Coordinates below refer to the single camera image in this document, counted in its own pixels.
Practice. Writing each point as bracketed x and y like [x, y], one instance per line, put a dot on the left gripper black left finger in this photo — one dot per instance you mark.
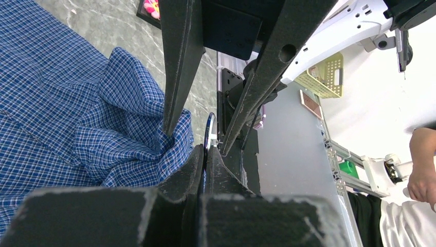
[163, 215]

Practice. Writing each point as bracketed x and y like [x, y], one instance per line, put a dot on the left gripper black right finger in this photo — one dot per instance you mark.
[233, 215]

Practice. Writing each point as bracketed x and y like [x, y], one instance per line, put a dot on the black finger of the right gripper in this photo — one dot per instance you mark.
[294, 26]
[182, 37]

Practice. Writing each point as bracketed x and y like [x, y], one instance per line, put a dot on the pink flower brooch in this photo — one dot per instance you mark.
[152, 8]

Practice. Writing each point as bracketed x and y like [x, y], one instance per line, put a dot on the blue checkered shirt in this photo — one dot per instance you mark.
[72, 117]

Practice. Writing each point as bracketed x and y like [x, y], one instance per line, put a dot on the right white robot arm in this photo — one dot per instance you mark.
[233, 28]

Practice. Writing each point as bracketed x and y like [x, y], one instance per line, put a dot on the yellow perforated basket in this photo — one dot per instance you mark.
[324, 79]

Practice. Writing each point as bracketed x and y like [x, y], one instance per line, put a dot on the person in background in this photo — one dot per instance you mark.
[413, 222]

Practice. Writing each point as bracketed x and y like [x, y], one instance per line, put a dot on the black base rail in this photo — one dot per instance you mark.
[241, 156]

